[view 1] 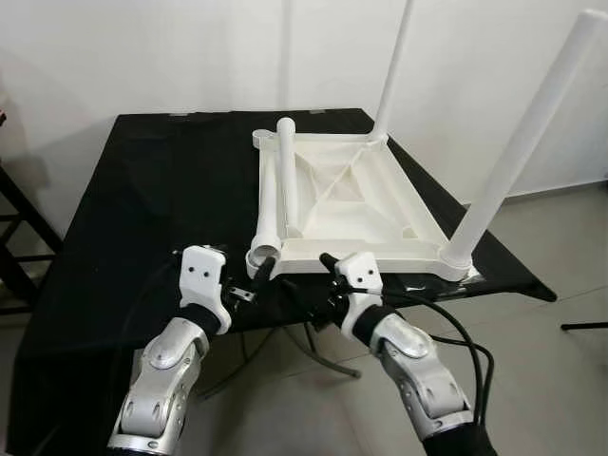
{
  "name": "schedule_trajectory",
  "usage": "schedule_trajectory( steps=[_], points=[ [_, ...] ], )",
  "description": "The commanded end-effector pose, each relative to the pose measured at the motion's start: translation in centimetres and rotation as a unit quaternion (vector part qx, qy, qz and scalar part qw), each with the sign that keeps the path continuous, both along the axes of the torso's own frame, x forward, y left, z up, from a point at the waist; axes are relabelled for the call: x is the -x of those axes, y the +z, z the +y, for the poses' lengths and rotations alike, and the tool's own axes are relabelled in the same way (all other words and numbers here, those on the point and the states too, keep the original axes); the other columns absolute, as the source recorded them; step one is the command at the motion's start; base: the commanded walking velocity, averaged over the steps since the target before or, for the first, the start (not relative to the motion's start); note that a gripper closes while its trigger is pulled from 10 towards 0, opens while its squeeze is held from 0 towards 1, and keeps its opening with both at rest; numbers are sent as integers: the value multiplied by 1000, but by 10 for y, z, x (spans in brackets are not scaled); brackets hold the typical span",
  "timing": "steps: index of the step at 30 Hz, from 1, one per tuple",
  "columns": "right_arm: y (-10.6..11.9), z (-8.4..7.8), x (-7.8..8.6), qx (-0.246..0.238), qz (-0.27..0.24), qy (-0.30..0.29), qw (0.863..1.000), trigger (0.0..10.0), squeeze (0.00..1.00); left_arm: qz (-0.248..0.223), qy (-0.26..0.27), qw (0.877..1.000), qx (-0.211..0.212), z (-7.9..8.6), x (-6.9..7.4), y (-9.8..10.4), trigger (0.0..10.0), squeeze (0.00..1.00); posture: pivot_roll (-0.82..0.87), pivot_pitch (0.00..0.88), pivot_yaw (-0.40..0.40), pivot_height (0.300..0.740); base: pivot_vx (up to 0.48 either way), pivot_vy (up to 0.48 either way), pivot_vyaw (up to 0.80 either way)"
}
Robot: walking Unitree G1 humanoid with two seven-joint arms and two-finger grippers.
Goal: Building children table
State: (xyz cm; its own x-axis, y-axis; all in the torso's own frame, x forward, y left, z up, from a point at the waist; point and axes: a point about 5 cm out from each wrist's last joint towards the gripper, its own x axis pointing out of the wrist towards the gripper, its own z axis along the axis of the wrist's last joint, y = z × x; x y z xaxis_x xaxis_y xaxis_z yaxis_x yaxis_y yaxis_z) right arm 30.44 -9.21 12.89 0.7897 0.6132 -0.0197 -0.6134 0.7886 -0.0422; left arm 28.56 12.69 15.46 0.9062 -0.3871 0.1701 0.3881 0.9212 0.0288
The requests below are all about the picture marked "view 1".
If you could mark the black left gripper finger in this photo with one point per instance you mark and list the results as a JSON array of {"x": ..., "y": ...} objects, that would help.
[{"x": 264, "y": 270}]

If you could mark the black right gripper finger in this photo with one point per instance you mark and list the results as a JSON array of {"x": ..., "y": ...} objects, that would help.
[{"x": 331, "y": 265}]

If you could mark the white plastic table leg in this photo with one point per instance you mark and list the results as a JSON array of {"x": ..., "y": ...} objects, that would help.
[
  {"x": 268, "y": 204},
  {"x": 288, "y": 171},
  {"x": 391, "y": 71},
  {"x": 522, "y": 142}
]

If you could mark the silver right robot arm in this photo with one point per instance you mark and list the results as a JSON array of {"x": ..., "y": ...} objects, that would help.
[{"x": 423, "y": 375}]

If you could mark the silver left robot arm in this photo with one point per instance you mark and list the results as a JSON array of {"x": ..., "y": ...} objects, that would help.
[{"x": 161, "y": 380}]

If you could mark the white plastic table top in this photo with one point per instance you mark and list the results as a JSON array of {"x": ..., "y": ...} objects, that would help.
[{"x": 351, "y": 199}]

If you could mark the black table cloth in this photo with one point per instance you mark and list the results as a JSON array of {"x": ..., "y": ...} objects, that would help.
[{"x": 142, "y": 209}]

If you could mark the black folding chair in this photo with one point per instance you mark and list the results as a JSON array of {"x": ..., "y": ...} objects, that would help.
[{"x": 584, "y": 327}]

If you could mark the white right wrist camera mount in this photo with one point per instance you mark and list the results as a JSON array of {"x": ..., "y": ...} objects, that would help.
[{"x": 361, "y": 275}]

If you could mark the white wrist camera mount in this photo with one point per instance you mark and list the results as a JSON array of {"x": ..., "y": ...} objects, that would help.
[
  {"x": 202, "y": 275},
  {"x": 361, "y": 275}
]

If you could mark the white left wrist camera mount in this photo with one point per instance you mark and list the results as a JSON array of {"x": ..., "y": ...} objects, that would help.
[{"x": 202, "y": 275}]

